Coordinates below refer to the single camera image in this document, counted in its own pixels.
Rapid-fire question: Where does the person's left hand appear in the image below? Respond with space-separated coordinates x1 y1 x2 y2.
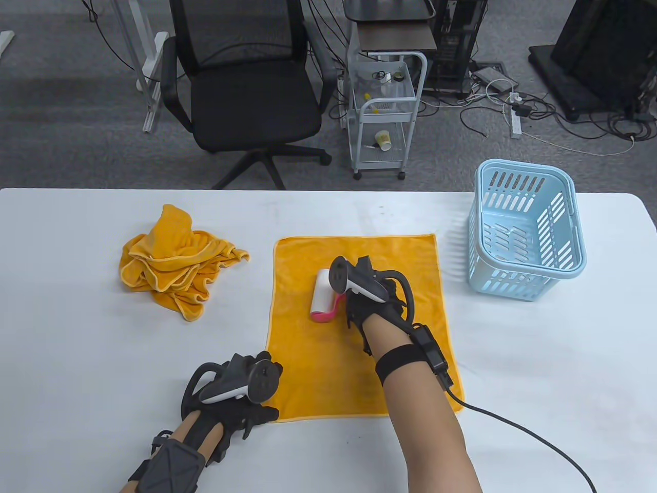
185 351 284 463

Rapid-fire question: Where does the person's right hand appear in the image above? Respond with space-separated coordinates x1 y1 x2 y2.
345 257 413 356

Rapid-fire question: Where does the pink lint roller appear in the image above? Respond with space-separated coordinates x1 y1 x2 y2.
310 268 350 324

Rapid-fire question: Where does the yellow square towel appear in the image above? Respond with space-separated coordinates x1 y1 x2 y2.
265 234 466 423
120 231 250 323
127 204 226 260

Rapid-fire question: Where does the person's left forearm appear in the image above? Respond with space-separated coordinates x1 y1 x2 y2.
121 411 226 493

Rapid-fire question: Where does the person's right forearm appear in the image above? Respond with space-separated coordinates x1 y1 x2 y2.
367 313 483 493

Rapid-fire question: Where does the black and white hand controller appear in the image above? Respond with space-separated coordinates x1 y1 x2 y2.
328 255 414 329
181 352 280 411

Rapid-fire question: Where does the light blue plastic basket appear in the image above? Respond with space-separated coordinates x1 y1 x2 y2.
468 159 587 302

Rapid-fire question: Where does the white rolling cart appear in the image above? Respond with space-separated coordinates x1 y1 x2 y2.
347 51 428 180

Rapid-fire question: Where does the black office chair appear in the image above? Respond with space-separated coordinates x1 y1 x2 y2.
161 0 333 191

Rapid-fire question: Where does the grey power adapter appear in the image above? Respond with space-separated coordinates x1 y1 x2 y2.
472 67 519 94

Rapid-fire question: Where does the black computer tower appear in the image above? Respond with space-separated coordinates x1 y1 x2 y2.
423 0 488 98

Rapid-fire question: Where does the brown shelf board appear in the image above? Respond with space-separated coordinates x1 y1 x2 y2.
357 22 438 52

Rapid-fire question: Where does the black tray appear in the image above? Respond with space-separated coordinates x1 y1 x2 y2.
343 0 436 22

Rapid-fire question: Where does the white desk leg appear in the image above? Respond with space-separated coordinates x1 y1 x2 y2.
110 0 170 133

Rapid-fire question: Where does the black display stand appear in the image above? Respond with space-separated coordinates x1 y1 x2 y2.
529 0 657 122

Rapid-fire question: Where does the black wrist camera strap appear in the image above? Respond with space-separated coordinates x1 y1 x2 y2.
128 430 208 493
375 324 455 393

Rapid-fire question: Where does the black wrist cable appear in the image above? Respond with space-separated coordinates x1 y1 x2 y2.
444 385 598 493

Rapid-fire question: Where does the white floor cable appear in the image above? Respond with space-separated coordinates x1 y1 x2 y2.
521 131 637 156

